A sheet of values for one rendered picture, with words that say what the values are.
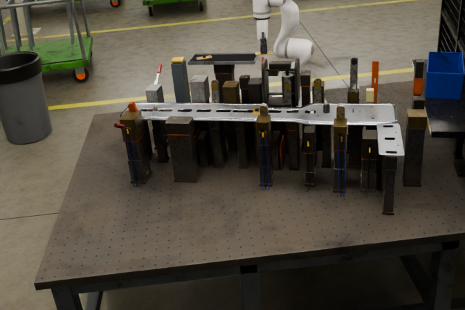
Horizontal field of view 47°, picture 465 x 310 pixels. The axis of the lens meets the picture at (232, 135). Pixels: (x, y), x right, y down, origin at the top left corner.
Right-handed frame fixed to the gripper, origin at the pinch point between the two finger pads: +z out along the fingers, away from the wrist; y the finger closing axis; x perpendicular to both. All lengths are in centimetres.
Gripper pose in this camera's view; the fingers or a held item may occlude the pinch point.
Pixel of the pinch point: (263, 48)
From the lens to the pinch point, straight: 265.2
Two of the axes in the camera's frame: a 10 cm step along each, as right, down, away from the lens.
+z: 0.7, 8.8, 4.6
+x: 10.0, -0.4, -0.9
